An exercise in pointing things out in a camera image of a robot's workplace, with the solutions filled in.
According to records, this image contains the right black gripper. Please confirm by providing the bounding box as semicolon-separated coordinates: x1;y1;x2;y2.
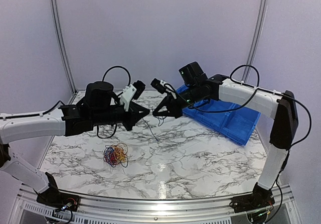
154;84;203;118

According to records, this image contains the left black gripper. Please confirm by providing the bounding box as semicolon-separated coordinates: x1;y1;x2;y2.
91;101;149;131

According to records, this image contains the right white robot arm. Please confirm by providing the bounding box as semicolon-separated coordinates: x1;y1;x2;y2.
151;62;298;208

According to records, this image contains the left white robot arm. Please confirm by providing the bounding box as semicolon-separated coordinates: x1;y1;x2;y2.
1;80;149;206

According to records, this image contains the blue three-compartment bin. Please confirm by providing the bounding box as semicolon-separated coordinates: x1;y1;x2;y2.
183;100;261;146

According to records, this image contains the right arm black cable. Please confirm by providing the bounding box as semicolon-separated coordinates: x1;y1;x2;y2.
185;64;313;211

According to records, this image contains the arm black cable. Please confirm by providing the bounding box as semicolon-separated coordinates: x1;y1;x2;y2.
42;66;132;139
185;64;313;211

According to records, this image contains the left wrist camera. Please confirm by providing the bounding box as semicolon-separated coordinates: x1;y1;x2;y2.
120;80;146;111

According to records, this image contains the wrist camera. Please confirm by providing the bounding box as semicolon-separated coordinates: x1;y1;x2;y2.
120;80;146;111
151;78;177;99

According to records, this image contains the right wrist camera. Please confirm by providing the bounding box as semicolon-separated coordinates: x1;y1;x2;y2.
151;78;177;99

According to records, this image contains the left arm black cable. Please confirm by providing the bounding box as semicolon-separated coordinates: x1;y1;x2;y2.
42;66;132;139

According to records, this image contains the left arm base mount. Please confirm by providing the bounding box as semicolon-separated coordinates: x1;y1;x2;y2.
35;187;80;212

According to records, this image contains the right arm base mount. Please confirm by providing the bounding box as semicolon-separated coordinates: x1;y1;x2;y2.
229;191;275;213

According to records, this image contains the aluminium front rail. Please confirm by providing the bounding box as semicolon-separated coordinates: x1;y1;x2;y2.
8;184;302;223

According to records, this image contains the right aluminium frame post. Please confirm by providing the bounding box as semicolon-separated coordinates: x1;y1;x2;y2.
242;0;268;82

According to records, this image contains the aluminium frame post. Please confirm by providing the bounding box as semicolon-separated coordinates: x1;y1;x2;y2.
242;0;268;82
50;0;77;94

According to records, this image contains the left aluminium frame post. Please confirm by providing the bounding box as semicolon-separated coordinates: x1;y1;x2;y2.
50;0;77;94

